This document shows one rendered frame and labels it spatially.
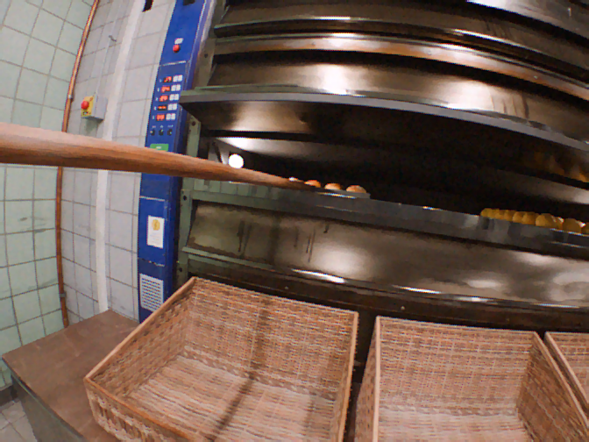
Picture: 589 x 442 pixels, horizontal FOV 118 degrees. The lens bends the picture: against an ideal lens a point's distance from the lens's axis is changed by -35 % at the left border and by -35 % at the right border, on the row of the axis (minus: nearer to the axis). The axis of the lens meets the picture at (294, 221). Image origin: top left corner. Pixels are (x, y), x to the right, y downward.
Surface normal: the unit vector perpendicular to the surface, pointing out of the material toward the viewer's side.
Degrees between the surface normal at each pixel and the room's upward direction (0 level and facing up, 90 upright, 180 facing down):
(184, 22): 90
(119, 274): 90
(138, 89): 90
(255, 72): 70
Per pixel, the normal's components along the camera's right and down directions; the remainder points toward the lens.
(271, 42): -0.24, 0.07
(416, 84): -0.18, -0.26
